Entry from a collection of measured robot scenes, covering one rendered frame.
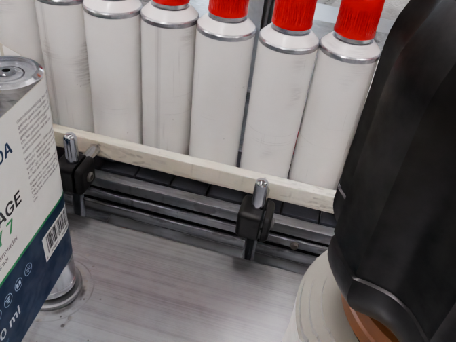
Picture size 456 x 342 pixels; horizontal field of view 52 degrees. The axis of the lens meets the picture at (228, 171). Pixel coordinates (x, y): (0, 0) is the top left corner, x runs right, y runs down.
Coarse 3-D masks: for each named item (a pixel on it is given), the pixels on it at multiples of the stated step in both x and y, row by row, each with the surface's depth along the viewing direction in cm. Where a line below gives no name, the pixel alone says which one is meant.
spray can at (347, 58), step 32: (352, 0) 36; (384, 0) 36; (352, 32) 37; (320, 64) 40; (352, 64) 38; (320, 96) 41; (352, 96) 40; (320, 128) 42; (352, 128) 42; (320, 160) 44
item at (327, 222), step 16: (96, 160) 50; (128, 176) 49; (144, 176) 48; (160, 176) 49; (176, 176) 49; (192, 192) 48; (208, 192) 47; (224, 192) 48; (240, 192) 48; (288, 208) 47; (304, 208) 47; (320, 224) 46; (336, 224) 46
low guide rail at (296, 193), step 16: (64, 128) 48; (80, 144) 47; (96, 144) 47; (112, 144) 46; (128, 144) 47; (128, 160) 47; (144, 160) 46; (160, 160) 46; (176, 160) 45; (192, 160) 46; (208, 160) 46; (192, 176) 46; (208, 176) 46; (224, 176) 45; (240, 176) 45; (256, 176) 45; (272, 176) 45; (272, 192) 45; (288, 192) 44; (304, 192) 44; (320, 192) 44; (320, 208) 44
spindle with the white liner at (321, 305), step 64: (448, 0) 9; (384, 64) 12; (448, 64) 8; (384, 128) 10; (448, 128) 9; (384, 192) 10; (448, 192) 9; (320, 256) 18; (384, 256) 11; (448, 256) 10; (320, 320) 15; (384, 320) 12; (448, 320) 10
